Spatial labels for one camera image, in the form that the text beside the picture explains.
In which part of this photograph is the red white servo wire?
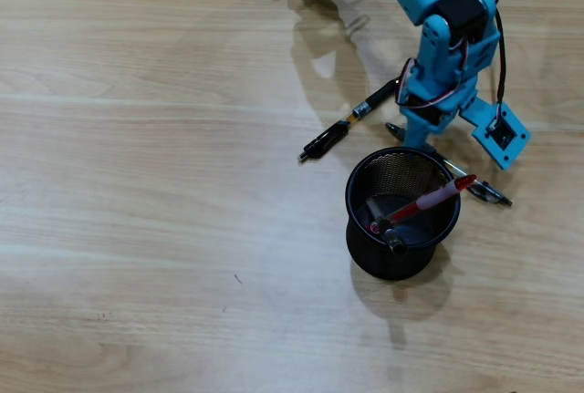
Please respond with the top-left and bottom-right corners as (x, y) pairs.
(393, 36), (471, 109)

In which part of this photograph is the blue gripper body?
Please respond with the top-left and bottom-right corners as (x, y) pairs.
(399, 57), (480, 137)

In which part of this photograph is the black retractable pen with label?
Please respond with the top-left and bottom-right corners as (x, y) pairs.
(297, 77), (405, 163)

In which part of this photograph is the black mesh pen holder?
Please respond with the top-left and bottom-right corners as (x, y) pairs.
(345, 145), (462, 282)

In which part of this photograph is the grey clear retractable pen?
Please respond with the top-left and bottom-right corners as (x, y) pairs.
(384, 121), (514, 208)

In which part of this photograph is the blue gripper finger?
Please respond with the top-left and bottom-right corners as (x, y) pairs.
(401, 112), (434, 151)

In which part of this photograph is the black camera cable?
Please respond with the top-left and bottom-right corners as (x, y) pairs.
(474, 0), (508, 116)

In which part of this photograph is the red retractable pen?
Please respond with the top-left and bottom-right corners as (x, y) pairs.
(368, 173), (478, 235)

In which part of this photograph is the clear capped pen black grip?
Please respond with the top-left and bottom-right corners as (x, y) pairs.
(366, 196), (409, 256)

